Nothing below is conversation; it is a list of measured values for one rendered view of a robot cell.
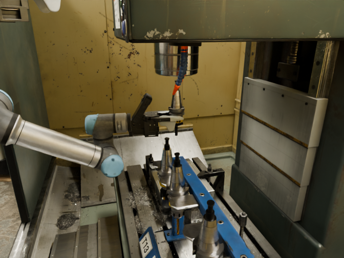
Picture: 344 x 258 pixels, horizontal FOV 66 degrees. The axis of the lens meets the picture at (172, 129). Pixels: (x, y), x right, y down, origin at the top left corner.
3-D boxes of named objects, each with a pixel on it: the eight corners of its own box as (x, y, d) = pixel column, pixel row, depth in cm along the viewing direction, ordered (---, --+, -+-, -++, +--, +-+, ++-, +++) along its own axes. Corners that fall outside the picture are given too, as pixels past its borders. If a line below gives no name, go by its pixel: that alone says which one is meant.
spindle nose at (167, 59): (203, 76, 91) (205, 39, 87) (157, 77, 88) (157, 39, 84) (191, 69, 106) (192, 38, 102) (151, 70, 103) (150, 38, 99)
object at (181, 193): (191, 199, 72) (191, 191, 71) (169, 202, 71) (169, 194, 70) (185, 187, 78) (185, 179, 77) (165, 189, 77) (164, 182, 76)
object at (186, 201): (173, 212, 66) (173, 209, 66) (167, 199, 71) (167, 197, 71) (199, 207, 68) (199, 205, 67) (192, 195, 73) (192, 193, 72)
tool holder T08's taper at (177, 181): (187, 190, 72) (187, 168, 70) (171, 192, 71) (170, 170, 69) (183, 181, 76) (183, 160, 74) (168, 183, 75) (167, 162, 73)
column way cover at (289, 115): (292, 224, 107) (317, 100, 89) (235, 169, 149) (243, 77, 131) (302, 222, 108) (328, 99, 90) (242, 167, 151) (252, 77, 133)
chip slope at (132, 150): (80, 227, 146) (73, 186, 137) (84, 169, 206) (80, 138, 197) (227, 200, 168) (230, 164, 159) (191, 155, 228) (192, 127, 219)
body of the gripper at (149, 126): (158, 129, 108) (128, 131, 106) (157, 109, 105) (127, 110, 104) (160, 136, 101) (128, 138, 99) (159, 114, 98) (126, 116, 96)
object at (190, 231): (187, 244, 56) (187, 241, 56) (179, 227, 61) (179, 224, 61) (217, 237, 58) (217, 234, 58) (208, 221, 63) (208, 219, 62)
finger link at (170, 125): (184, 130, 102) (159, 129, 103) (184, 115, 100) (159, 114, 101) (183, 132, 99) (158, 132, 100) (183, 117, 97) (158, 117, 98)
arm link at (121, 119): (115, 110, 103) (114, 116, 95) (127, 110, 103) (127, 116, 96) (117, 129, 105) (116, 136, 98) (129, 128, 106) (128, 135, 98)
